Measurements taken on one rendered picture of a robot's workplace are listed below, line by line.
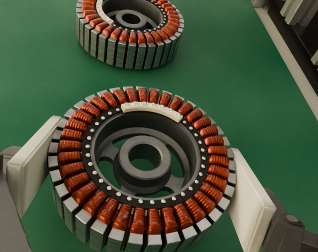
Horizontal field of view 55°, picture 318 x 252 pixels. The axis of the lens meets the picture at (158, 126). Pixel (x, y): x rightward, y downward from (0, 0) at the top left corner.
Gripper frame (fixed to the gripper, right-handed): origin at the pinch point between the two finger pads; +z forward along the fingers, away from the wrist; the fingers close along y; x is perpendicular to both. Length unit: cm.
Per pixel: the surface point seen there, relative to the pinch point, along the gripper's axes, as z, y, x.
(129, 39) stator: 12.2, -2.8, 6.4
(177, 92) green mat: 12.4, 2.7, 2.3
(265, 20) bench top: 29.0, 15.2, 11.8
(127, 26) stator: 15.5, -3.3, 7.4
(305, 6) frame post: 23.1, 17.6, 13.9
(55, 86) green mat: 10.2, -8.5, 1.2
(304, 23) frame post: 24.5, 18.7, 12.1
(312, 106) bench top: 14.8, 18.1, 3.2
